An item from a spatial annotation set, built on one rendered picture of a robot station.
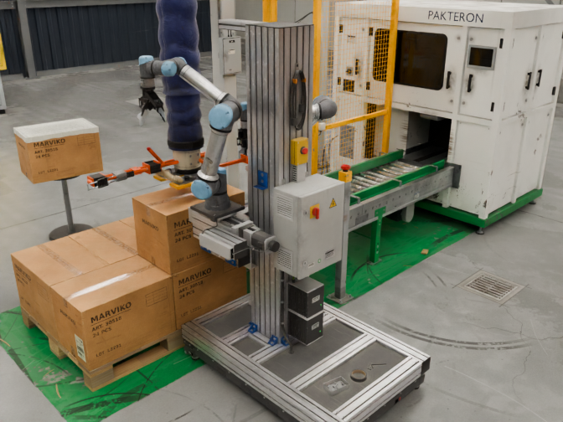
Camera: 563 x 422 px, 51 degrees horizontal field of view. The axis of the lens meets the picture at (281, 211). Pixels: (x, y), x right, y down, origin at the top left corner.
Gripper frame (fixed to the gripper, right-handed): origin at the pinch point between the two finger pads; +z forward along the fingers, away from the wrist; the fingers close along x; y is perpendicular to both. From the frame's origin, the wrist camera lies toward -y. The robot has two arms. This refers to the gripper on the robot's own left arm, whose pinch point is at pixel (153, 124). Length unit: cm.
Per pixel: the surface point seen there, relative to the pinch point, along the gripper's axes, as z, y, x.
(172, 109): 0.8, 26.8, -29.9
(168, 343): 144, 8, -2
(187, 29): -45, 17, -38
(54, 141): 56, 204, -30
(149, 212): 61, 27, -9
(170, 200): 58, 27, -24
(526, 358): 152, -154, -162
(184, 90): -10.7, 19.1, -34.4
